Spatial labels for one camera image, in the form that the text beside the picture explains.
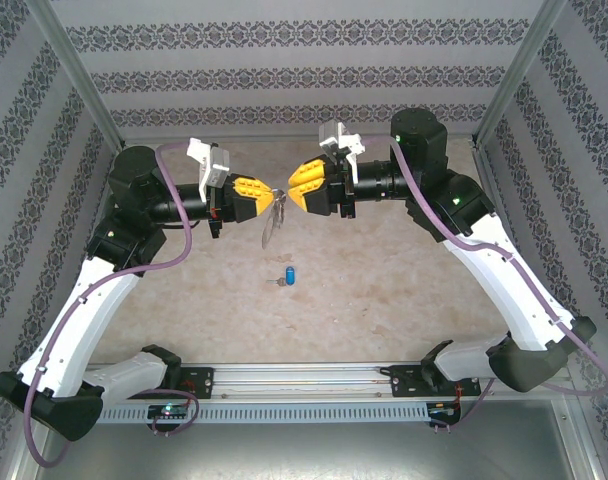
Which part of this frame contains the blue capped key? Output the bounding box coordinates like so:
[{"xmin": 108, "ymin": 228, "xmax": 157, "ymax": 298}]
[{"xmin": 266, "ymin": 266, "xmax": 296, "ymax": 288}]

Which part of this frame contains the grey metal sheet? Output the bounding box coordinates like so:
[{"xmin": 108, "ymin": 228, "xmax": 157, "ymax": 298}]
[{"xmin": 13, "ymin": 397, "xmax": 598, "ymax": 480}]

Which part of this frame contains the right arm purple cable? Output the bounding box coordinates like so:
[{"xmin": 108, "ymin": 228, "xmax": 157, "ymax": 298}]
[{"xmin": 361, "ymin": 135, "xmax": 608, "ymax": 398}]

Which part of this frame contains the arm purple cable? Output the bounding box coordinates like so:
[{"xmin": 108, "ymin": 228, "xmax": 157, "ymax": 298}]
[
  {"xmin": 22, "ymin": 141, "xmax": 195, "ymax": 470},
  {"xmin": 361, "ymin": 135, "xmax": 608, "ymax": 398}
]

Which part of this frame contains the aluminium back rail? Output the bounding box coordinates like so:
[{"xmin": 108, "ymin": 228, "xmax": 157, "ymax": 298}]
[{"xmin": 118, "ymin": 133, "xmax": 478, "ymax": 146}]

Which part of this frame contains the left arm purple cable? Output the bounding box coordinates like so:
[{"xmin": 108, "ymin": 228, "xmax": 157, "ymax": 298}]
[{"xmin": 22, "ymin": 141, "xmax": 195, "ymax": 470}]

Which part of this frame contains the aluminium frame post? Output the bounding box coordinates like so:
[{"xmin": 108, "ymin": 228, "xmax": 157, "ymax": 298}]
[
  {"xmin": 23, "ymin": 0, "xmax": 128, "ymax": 151},
  {"xmin": 471, "ymin": 0, "xmax": 570, "ymax": 149}
]

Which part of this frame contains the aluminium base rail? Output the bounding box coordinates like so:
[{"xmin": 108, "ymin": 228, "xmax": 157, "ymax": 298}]
[{"xmin": 211, "ymin": 363, "xmax": 393, "ymax": 400}]

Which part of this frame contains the aluminium side rail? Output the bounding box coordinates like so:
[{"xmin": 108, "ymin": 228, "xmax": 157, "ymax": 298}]
[{"xmin": 471, "ymin": 142, "xmax": 585, "ymax": 324}]

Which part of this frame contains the thin purple wire loop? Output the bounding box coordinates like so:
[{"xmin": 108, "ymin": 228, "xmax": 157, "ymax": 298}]
[
  {"xmin": 431, "ymin": 377, "xmax": 495, "ymax": 434},
  {"xmin": 133, "ymin": 388, "xmax": 201, "ymax": 437}
]

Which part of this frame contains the grey slotted cable duct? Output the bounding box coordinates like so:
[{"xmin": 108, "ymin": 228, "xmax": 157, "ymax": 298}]
[{"xmin": 96, "ymin": 402, "xmax": 433, "ymax": 425}]

